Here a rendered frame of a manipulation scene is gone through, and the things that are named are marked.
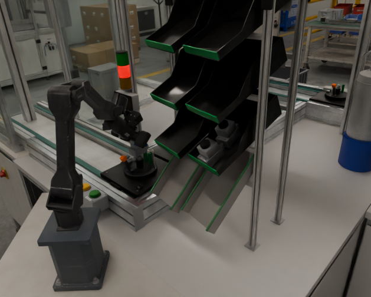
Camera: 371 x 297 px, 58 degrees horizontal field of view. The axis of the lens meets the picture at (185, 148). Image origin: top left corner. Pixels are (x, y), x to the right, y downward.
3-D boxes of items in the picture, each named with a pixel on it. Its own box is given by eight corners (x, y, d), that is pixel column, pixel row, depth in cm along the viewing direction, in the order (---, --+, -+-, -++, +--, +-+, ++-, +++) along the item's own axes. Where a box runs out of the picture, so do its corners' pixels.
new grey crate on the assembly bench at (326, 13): (333, 22, 558) (335, 11, 550) (316, 21, 576) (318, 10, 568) (341, 19, 584) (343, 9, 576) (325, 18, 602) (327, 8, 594)
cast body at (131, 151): (135, 157, 130) (133, 141, 127) (128, 154, 133) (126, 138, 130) (151, 149, 136) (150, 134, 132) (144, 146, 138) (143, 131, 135)
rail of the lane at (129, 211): (135, 232, 121) (132, 208, 116) (29, 156, 176) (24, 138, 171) (147, 224, 125) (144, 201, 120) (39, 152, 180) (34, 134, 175)
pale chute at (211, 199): (214, 234, 101) (206, 231, 97) (188, 213, 110) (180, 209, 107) (263, 156, 101) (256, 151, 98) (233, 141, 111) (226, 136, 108)
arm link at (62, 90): (70, 85, 85) (83, 86, 91) (45, 84, 87) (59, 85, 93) (72, 204, 91) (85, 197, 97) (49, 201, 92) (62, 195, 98)
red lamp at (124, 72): (123, 78, 138) (122, 66, 135) (116, 76, 141) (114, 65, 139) (133, 76, 141) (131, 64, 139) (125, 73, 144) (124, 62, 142)
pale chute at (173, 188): (179, 214, 110) (170, 210, 107) (157, 195, 119) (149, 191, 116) (224, 142, 111) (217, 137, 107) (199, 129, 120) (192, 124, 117)
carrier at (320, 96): (348, 110, 190) (353, 89, 184) (308, 101, 205) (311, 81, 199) (363, 98, 206) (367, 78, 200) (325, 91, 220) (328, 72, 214)
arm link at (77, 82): (73, 99, 86) (82, 63, 89) (45, 98, 88) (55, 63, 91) (116, 136, 113) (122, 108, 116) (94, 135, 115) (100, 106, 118)
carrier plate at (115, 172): (137, 199, 124) (136, 194, 123) (100, 177, 139) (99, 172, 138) (181, 172, 139) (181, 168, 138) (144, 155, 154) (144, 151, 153)
